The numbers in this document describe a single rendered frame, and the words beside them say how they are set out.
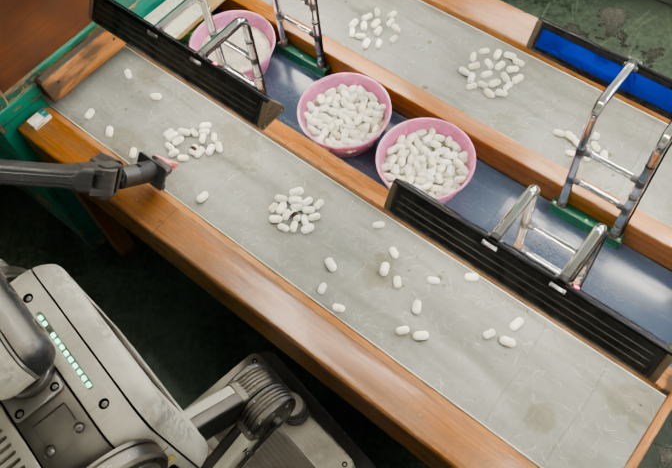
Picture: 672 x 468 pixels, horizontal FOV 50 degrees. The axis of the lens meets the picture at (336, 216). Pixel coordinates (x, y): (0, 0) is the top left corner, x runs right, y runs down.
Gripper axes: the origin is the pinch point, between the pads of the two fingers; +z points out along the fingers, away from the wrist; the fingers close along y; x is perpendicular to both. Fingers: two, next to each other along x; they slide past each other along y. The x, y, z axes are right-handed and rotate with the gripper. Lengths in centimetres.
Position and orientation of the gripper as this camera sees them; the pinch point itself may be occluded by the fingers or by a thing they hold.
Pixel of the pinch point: (174, 165)
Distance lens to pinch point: 201.8
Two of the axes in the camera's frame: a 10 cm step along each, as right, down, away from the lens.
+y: -7.7, -5.2, 3.6
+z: 5.3, -2.1, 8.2
